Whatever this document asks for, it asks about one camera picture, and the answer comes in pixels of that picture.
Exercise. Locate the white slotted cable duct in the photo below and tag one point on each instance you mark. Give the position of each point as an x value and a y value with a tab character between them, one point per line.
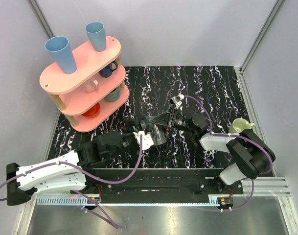
64	201

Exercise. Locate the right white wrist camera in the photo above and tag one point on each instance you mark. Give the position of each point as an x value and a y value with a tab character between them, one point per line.
177	100

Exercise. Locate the pink three-tier wooden shelf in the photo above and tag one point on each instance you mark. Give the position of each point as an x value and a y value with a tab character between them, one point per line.
66	90

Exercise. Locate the black marble patterned mat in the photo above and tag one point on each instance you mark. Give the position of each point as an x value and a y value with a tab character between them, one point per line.
212	89

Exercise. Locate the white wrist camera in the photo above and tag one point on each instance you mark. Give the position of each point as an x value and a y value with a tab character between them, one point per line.
145	141
177	100

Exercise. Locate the dark blue ceramic mug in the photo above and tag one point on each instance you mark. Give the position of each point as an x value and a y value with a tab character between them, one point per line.
109	69

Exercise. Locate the orange plastic bowl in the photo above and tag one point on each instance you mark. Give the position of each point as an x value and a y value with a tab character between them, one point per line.
92	112

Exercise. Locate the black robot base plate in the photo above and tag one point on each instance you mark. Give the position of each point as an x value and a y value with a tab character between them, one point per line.
159	186

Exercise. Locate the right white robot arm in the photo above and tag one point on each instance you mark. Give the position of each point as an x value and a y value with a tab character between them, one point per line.
252	157

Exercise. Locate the small blue plastic cup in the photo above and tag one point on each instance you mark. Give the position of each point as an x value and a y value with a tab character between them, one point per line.
96	35

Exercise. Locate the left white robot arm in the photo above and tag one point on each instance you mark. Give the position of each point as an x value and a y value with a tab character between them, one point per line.
71	171

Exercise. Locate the large blue plastic cup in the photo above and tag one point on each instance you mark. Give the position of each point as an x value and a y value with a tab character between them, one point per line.
59	49

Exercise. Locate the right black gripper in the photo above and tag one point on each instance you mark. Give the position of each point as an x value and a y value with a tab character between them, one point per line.
162	119

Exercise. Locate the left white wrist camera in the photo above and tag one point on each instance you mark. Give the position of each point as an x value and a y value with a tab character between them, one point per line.
145	141

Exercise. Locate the light green ceramic mug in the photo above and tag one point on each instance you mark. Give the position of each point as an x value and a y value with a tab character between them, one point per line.
240	124

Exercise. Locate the teal speckled ceramic cup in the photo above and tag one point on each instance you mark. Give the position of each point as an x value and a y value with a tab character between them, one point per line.
114	95

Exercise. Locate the pink ceramic mug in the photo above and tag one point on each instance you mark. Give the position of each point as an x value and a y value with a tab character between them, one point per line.
90	86

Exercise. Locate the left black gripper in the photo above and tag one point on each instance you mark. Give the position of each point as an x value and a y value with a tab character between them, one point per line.
129	137

